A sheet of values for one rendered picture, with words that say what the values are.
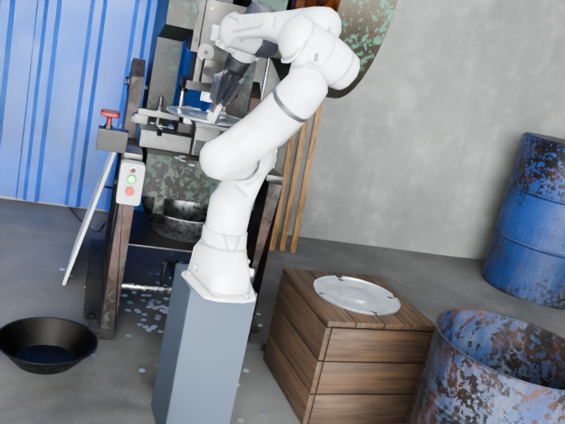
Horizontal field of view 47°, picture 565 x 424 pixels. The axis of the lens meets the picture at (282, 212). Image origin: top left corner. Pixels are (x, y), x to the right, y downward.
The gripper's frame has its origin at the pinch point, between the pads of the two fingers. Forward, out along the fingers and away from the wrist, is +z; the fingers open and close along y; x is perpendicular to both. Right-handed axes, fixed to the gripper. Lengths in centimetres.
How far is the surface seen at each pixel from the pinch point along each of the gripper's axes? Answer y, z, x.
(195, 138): 1.5, 13.7, 4.4
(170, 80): 11.8, 13.1, 41.8
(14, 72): 1, 74, 142
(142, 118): -6.3, 20.5, 25.1
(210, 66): 6.3, -6.9, 17.8
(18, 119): 5, 94, 131
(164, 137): -5.8, 18.4, 10.7
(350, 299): 24, 23, -67
